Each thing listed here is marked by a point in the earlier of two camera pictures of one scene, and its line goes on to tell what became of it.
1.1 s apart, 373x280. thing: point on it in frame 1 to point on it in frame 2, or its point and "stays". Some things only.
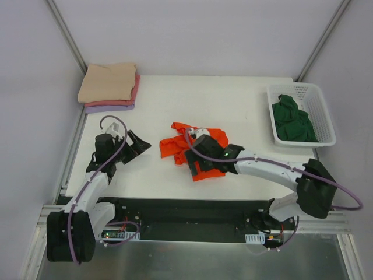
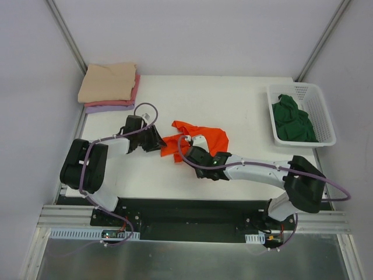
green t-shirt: (292, 123) stays
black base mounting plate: (199, 220) stays
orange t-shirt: (175, 147) stays
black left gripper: (127, 147) to (148, 137)
